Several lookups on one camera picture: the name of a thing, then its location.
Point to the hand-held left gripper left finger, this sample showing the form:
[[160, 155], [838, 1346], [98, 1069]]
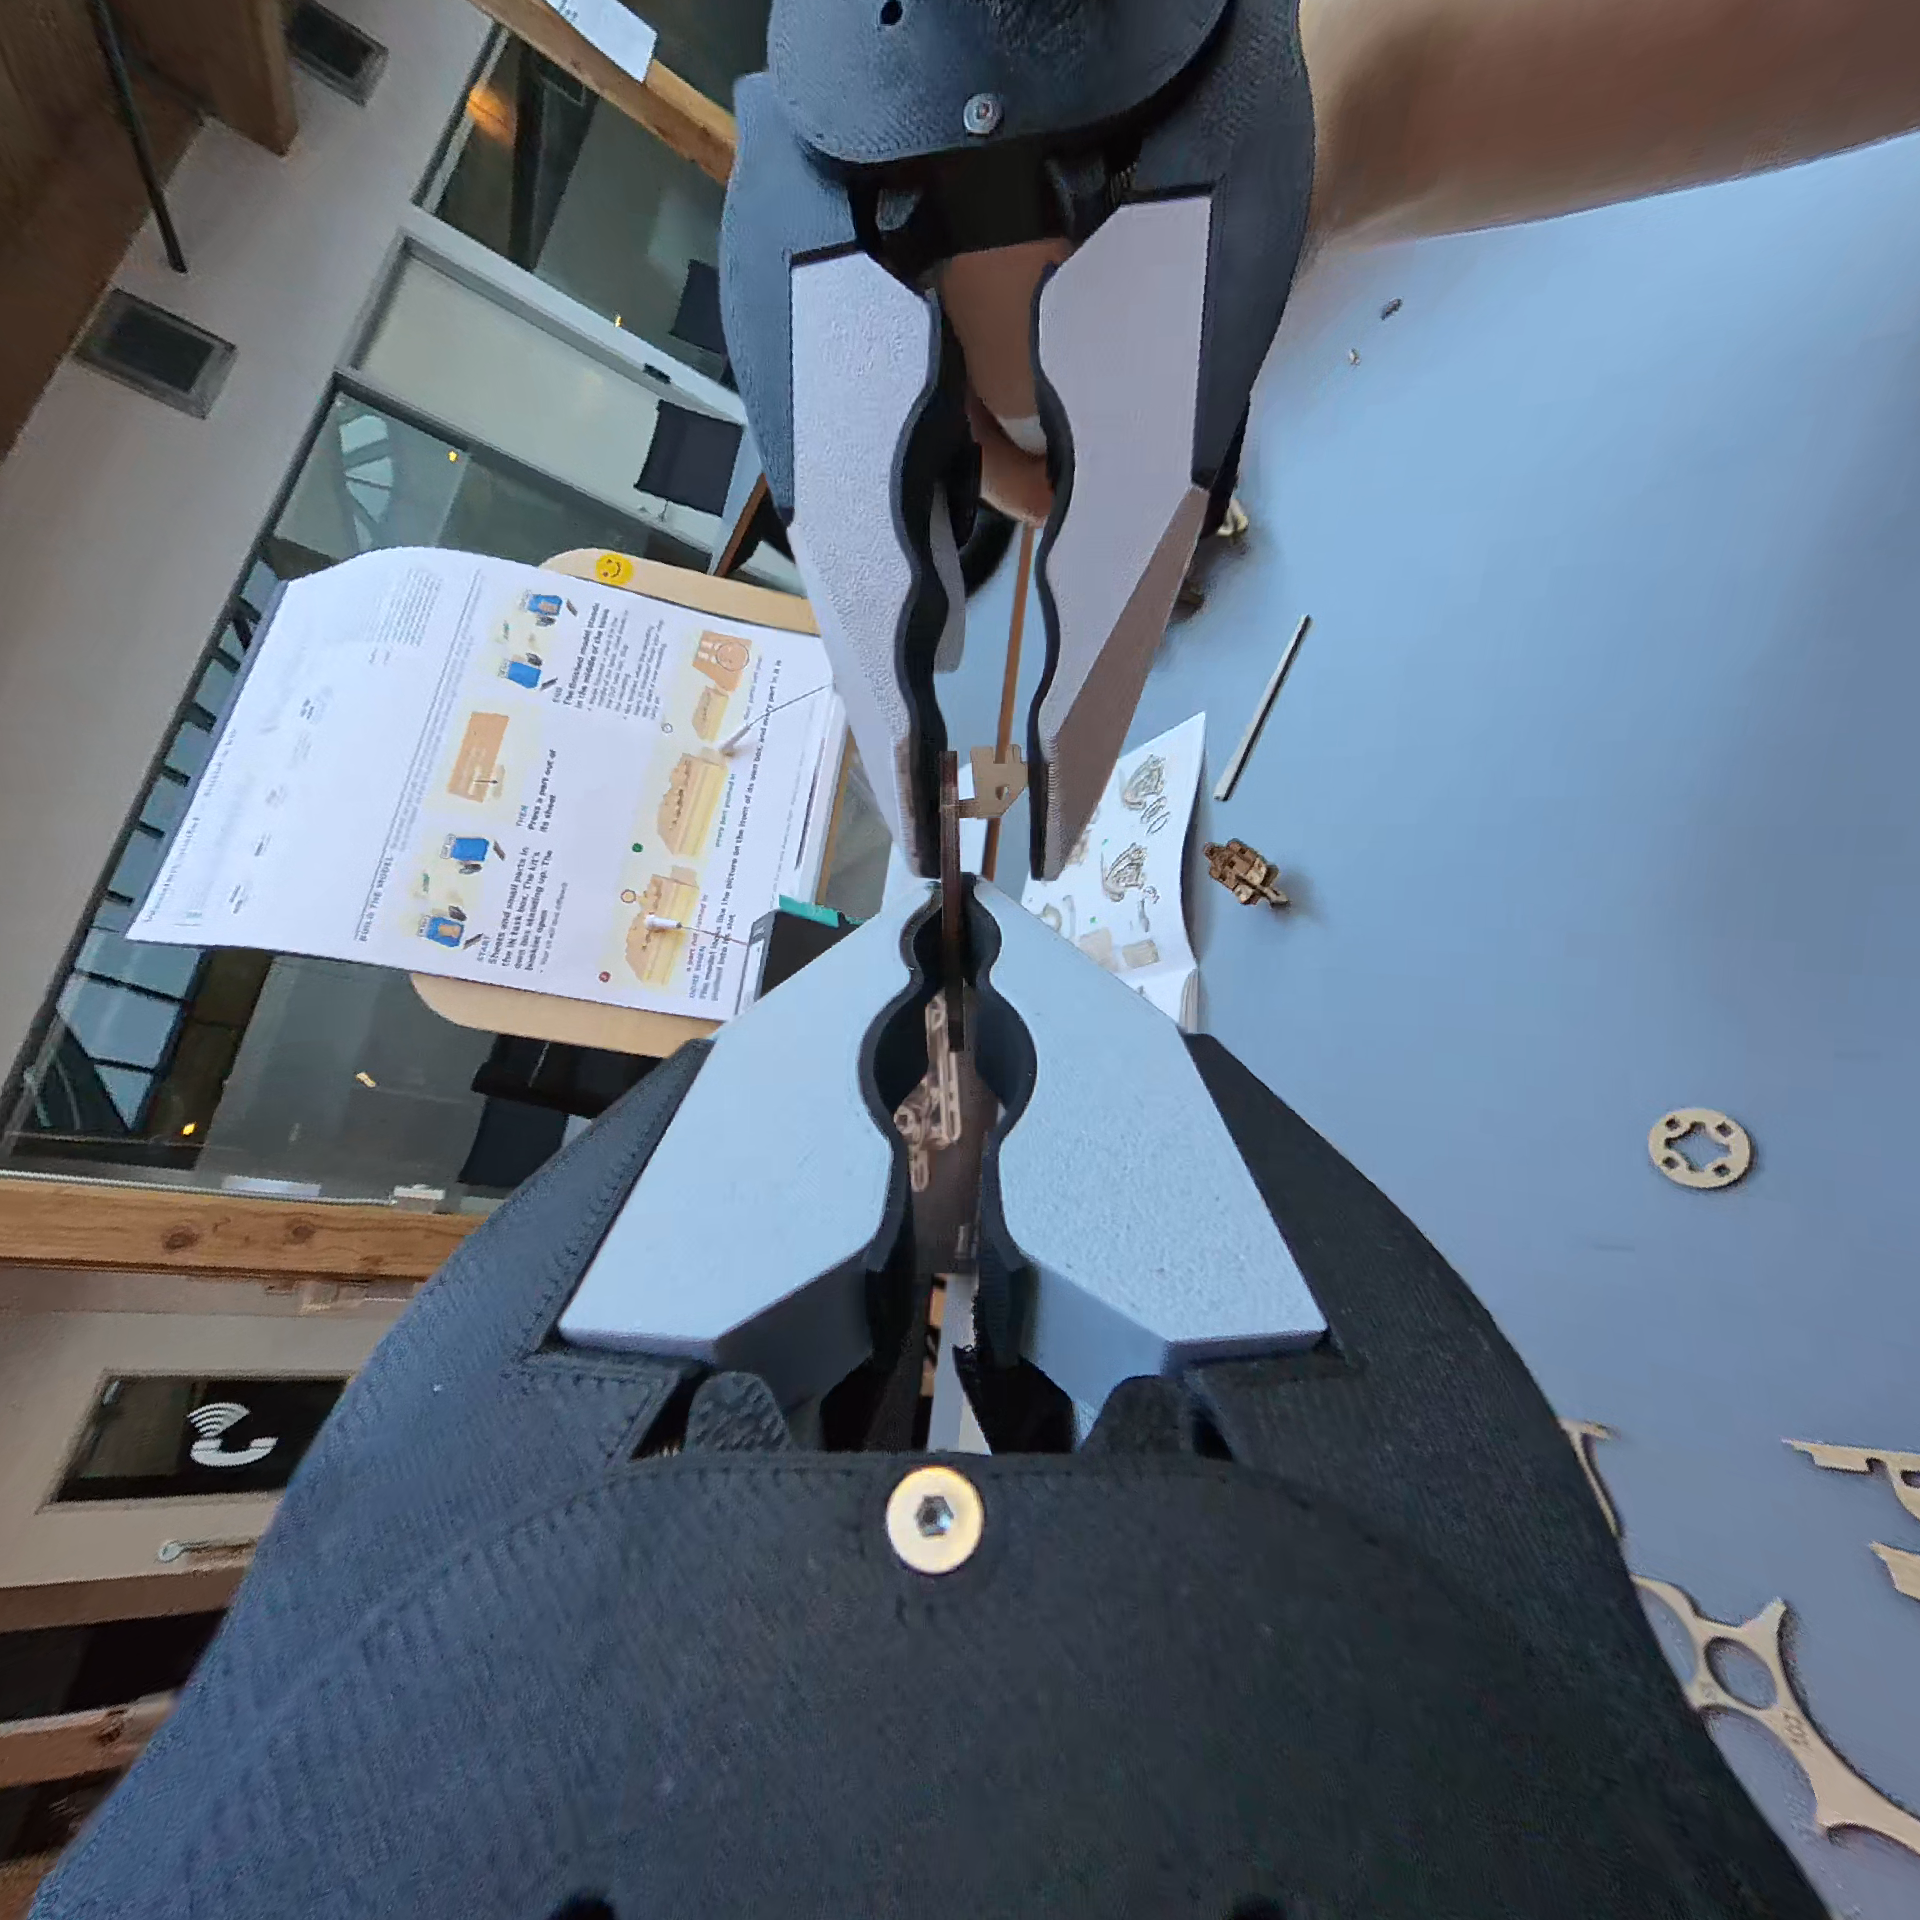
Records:
[[736, 1199]]

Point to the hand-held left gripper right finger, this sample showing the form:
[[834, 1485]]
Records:
[[1171, 1199]]

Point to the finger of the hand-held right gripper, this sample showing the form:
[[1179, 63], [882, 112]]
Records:
[[1125, 391], [856, 450]]

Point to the person's right forearm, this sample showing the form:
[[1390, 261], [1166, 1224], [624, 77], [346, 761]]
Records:
[[1499, 105]]

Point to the assembled wooden model piece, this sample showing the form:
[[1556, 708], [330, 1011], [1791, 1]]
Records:
[[1245, 871]]

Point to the person's right hand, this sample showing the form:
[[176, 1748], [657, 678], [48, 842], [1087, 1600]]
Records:
[[996, 346]]

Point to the wooden clipboard stand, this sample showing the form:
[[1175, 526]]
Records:
[[600, 1028]]

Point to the black product box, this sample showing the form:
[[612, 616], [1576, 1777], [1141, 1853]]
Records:
[[795, 961]]

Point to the thin flat stick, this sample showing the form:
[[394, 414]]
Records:
[[1259, 708]]

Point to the instruction booklet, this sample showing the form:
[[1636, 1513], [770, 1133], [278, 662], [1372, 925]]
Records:
[[1155, 796]]

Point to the small wooden gear disc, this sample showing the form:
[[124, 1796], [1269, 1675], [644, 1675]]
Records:
[[1663, 1146]]

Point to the printed instruction sheet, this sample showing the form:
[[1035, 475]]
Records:
[[375, 749]]

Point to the black telephone sign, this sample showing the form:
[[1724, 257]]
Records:
[[150, 1438]]

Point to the laser-cut wooden sheet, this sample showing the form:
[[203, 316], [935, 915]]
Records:
[[1801, 1754]]

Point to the wall vent grille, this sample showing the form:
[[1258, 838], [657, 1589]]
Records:
[[150, 353], [334, 45]]

